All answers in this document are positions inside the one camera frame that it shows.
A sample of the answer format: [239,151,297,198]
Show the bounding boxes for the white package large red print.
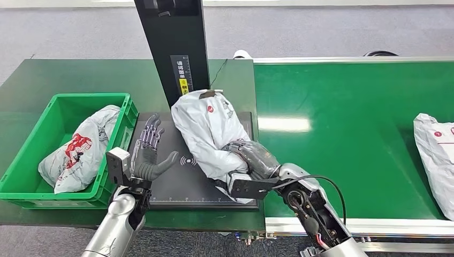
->
[37,104,122,195]

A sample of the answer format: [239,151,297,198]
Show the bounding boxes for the black scanner base plate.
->
[127,111,260,210]

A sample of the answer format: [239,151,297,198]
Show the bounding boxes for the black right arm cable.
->
[272,174,347,228]

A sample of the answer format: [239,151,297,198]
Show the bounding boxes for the thin black scanner cable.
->
[209,58,229,88]

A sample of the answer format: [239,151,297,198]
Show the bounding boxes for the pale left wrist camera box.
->
[105,147,133,187]

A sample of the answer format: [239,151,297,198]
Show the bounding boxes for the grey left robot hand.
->
[132,113,179,182]

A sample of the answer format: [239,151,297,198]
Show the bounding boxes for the black scanner column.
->
[133,0,211,109]

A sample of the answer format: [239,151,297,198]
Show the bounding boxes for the green plastic crate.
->
[0,93,139,210]

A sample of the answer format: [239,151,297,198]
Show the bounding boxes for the metal connector ports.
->
[232,230,278,246]

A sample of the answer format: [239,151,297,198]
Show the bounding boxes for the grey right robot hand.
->
[221,139,282,180]

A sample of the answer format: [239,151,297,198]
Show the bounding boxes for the white package round red logo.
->
[171,89,255,205]

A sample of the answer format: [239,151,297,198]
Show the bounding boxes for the white round object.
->
[233,49,253,61]

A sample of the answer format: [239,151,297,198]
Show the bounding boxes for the dark green table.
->
[0,58,267,234]

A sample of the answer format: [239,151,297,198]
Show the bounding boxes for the green conveyor belt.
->
[253,61,454,221]

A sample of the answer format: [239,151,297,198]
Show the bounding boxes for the black coiled floor cable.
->
[362,50,399,58]

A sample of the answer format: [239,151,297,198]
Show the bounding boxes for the aluminium conveyor frame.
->
[252,56,454,253]

